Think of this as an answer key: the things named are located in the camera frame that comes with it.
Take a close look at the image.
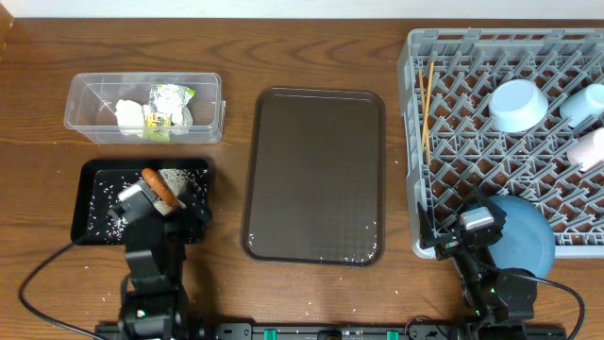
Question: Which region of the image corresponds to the orange carrot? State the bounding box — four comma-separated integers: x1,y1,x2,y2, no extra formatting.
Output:
142,168,186,211

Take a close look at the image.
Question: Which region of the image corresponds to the white rice pile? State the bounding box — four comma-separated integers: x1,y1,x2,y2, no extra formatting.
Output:
87,168,209,237

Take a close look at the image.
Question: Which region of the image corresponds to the dark blue plate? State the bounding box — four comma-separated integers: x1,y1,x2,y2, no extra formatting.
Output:
489,195,556,279

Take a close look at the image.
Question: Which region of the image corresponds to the wooden chopstick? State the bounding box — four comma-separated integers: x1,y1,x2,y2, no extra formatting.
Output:
422,61,434,148
419,69,430,164

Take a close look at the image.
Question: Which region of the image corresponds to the yellow silver snack wrapper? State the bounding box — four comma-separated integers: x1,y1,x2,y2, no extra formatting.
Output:
143,84,195,143

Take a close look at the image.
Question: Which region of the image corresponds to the white paper napkin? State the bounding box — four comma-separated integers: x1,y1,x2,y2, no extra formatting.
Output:
114,98,194,138

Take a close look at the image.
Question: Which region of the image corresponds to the light blue bowl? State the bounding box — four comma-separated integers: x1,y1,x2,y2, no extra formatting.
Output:
488,79,548,133

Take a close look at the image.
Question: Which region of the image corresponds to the white pink cup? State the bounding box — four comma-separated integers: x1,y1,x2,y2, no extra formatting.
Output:
567,127,604,172

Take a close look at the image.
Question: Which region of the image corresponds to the light blue cup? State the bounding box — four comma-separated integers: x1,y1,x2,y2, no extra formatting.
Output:
560,83,604,128

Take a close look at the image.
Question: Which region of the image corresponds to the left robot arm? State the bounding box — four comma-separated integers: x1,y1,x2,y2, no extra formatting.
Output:
109,193,211,339

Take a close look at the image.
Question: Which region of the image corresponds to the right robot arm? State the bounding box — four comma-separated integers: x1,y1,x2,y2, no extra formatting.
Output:
417,198,537,339

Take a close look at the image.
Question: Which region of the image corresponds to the grey dishwasher rack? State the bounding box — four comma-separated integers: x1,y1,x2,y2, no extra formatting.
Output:
397,28,603,259

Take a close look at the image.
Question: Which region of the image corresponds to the black plastic tray bin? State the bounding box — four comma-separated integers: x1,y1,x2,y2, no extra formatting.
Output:
71,158,210,246

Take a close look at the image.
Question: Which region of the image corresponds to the dark brown serving tray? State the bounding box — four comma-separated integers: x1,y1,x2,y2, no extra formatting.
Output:
242,88,386,267

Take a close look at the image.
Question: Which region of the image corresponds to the clear plastic bin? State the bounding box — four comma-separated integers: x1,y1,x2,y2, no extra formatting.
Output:
64,72,226,144

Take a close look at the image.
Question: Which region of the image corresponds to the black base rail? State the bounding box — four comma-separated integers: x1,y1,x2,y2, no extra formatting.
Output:
94,321,566,340

